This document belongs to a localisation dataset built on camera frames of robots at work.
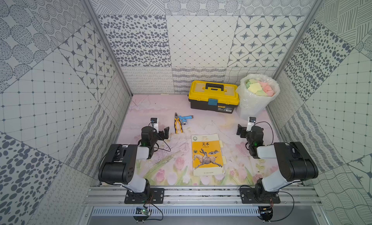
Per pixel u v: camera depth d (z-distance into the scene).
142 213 0.70
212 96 0.97
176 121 1.04
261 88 0.90
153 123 0.82
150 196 0.71
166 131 0.88
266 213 0.72
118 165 0.46
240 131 0.88
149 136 0.73
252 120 0.82
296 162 0.46
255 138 0.73
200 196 0.76
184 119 1.04
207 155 0.88
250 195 0.73
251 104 0.86
